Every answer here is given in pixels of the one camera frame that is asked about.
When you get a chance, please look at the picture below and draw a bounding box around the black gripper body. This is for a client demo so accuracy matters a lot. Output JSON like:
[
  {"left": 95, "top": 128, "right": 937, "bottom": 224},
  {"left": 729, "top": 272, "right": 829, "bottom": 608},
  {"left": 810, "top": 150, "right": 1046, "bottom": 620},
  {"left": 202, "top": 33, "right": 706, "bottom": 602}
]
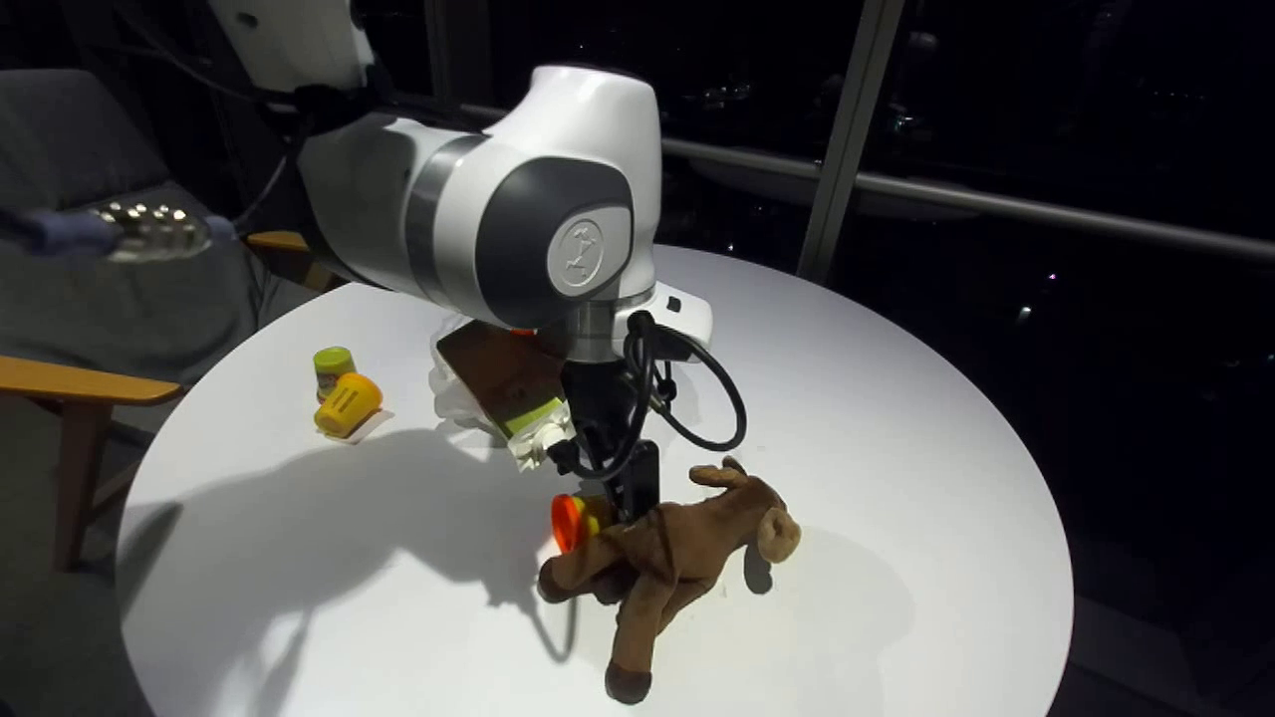
[{"left": 552, "top": 353, "right": 667, "bottom": 487}]

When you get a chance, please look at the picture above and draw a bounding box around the yellow tub with orange lid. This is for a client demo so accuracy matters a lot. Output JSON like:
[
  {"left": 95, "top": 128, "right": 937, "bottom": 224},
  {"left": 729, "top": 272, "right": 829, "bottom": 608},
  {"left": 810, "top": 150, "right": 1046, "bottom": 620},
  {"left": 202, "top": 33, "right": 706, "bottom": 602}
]
[{"left": 550, "top": 490, "right": 611, "bottom": 559}]

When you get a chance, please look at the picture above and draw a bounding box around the yellow plastic cup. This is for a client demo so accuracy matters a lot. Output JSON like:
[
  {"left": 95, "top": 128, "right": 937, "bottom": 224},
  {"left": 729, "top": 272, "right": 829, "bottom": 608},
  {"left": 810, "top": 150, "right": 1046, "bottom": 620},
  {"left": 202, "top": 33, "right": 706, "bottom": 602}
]
[{"left": 313, "top": 369, "right": 388, "bottom": 444}]

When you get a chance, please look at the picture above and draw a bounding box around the small tub with green lid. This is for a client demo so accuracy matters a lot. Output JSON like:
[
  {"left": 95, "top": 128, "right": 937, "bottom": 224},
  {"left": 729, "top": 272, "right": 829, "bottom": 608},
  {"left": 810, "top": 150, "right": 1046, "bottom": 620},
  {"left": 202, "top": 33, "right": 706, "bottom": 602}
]
[{"left": 309, "top": 344, "right": 357, "bottom": 397}]

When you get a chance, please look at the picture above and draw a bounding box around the brown plush donkey toy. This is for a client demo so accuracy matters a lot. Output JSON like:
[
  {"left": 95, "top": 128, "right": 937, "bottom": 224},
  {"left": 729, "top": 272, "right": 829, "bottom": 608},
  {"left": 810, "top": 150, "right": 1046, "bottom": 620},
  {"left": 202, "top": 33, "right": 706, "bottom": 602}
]
[{"left": 532, "top": 454, "right": 806, "bottom": 707}]

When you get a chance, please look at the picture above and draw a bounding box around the grey armchair with wooden arms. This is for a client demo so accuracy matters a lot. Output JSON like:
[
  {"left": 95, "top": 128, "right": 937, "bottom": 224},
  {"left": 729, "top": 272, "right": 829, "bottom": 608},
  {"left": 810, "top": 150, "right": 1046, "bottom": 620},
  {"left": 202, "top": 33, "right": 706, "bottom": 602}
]
[{"left": 0, "top": 65, "right": 389, "bottom": 572}]

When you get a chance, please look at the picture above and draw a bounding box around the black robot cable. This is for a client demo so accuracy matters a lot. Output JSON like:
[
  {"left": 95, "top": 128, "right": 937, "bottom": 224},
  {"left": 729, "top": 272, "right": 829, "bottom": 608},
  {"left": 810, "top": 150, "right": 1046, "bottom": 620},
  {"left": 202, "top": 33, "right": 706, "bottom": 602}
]
[{"left": 623, "top": 309, "right": 750, "bottom": 454}]

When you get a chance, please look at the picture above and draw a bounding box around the wrist camera on wooden board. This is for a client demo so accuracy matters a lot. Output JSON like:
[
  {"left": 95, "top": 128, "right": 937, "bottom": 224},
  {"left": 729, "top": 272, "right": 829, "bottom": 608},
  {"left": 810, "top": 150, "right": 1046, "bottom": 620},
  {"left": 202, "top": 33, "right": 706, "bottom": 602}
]
[{"left": 433, "top": 320, "right": 583, "bottom": 466}]

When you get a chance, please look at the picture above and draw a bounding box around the grey window frame post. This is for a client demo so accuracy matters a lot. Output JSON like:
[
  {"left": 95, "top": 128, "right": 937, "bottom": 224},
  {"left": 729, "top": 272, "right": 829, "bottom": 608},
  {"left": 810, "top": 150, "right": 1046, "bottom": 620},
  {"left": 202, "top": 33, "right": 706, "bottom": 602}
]
[{"left": 791, "top": 0, "right": 910, "bottom": 282}]

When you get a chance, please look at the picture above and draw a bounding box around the grey horizontal window rail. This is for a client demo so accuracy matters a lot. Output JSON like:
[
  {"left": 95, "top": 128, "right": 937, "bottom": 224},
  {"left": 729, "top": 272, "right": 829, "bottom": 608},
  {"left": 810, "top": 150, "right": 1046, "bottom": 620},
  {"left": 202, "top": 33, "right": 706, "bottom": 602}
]
[{"left": 655, "top": 131, "right": 1275, "bottom": 264}]

